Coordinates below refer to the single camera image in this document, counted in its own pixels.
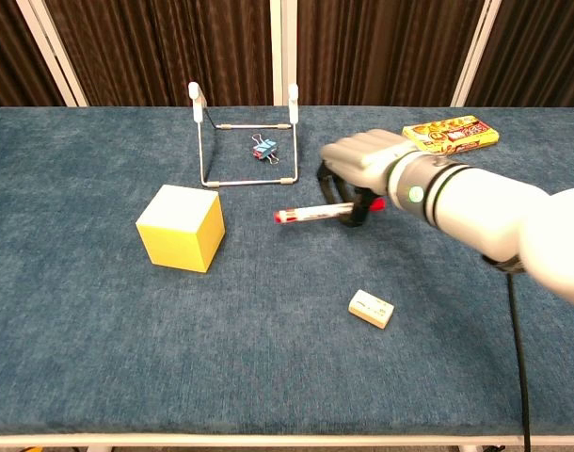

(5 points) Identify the dark brown curtain partition panel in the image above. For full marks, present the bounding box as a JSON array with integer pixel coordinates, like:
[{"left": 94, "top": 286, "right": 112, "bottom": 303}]
[
  {"left": 450, "top": 0, "right": 574, "bottom": 113},
  {"left": 269, "top": 0, "right": 503, "bottom": 108},
  {"left": 0, "top": 0, "right": 66, "bottom": 113},
  {"left": 15, "top": 0, "right": 284, "bottom": 108}
]

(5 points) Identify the white table frame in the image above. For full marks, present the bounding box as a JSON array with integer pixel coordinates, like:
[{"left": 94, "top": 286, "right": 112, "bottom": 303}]
[{"left": 0, "top": 431, "right": 574, "bottom": 452}]

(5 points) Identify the small white eraser block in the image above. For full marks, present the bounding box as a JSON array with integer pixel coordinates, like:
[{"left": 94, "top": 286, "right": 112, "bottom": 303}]
[{"left": 347, "top": 289, "right": 396, "bottom": 331}]

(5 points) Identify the red white marker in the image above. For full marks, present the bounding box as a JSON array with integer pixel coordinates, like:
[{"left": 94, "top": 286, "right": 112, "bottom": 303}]
[{"left": 273, "top": 197, "right": 388, "bottom": 226}]

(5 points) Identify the metal wire stand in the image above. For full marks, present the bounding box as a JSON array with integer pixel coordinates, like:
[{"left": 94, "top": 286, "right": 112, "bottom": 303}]
[{"left": 187, "top": 81, "right": 301, "bottom": 189}]

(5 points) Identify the blue binder clip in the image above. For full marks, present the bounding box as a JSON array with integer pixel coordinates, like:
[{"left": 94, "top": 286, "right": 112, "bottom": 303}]
[{"left": 250, "top": 134, "right": 281, "bottom": 166}]

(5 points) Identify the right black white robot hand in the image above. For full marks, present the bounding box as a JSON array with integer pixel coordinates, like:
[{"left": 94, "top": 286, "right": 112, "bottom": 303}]
[{"left": 317, "top": 130, "right": 418, "bottom": 229}]

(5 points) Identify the yellow snack box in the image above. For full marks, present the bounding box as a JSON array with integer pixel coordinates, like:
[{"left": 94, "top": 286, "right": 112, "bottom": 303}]
[{"left": 402, "top": 115, "right": 501, "bottom": 156}]

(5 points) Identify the blue table cloth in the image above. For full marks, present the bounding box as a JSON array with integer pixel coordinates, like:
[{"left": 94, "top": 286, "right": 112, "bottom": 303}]
[{"left": 0, "top": 106, "right": 574, "bottom": 437}]

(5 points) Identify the yellow cube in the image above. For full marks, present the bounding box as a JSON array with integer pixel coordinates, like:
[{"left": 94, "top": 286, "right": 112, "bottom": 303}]
[{"left": 135, "top": 184, "right": 227, "bottom": 274}]

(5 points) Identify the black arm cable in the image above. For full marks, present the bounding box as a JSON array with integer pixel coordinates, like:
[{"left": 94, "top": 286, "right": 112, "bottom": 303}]
[{"left": 482, "top": 253, "right": 534, "bottom": 452}]

